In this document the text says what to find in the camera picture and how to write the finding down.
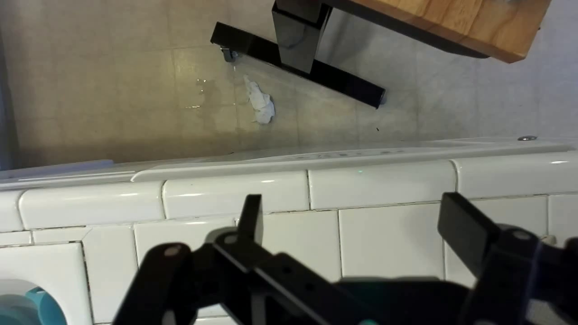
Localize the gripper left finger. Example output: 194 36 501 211
112 194 376 325

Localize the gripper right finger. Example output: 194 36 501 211
437 192 578 325

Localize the white dishwasher door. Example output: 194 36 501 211
131 135 578 183

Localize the crumpled white tissue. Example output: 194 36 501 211
243 74 276 125

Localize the wooden table with black legs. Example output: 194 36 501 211
210 0 553 110

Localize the teal and white container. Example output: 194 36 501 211
0 279 68 325

